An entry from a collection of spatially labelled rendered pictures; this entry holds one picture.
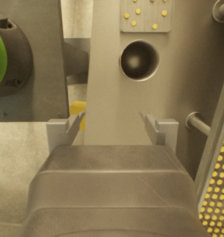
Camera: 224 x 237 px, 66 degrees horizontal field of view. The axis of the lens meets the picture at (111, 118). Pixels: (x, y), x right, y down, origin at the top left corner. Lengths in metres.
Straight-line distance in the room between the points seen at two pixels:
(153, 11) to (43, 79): 0.29
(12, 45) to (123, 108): 0.29
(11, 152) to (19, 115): 1.26
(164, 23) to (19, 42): 0.32
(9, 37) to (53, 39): 0.07
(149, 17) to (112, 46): 0.11
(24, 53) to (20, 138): 1.25
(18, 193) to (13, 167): 0.27
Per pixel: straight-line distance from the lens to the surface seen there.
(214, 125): 0.39
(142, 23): 0.47
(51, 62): 0.36
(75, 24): 1.30
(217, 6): 0.52
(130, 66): 0.46
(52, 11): 0.36
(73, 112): 0.52
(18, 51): 0.34
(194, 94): 0.51
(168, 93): 0.49
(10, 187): 1.86
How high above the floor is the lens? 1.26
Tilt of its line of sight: 73 degrees down
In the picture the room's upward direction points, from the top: 180 degrees counter-clockwise
